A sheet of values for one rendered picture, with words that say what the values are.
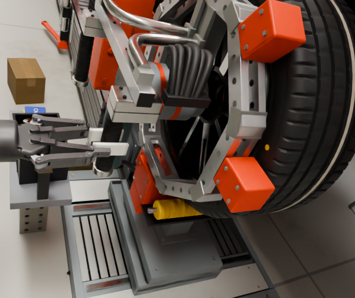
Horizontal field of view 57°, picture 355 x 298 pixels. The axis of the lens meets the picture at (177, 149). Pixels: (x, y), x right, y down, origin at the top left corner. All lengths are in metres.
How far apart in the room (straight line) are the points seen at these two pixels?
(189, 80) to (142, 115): 0.11
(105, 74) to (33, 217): 0.63
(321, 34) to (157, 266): 0.90
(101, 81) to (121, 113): 0.78
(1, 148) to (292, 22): 0.53
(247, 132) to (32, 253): 1.07
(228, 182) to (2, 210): 1.14
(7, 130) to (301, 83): 0.52
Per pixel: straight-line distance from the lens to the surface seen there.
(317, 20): 0.75
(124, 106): 0.59
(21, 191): 1.07
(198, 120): 0.96
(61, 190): 1.07
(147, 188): 1.01
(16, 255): 1.47
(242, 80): 0.64
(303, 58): 0.67
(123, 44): 0.71
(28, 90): 2.09
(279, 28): 0.60
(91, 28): 0.89
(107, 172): 0.71
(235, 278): 1.54
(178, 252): 1.30
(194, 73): 0.60
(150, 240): 1.29
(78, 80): 0.97
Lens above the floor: 1.27
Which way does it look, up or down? 38 degrees down
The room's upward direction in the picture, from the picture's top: 23 degrees clockwise
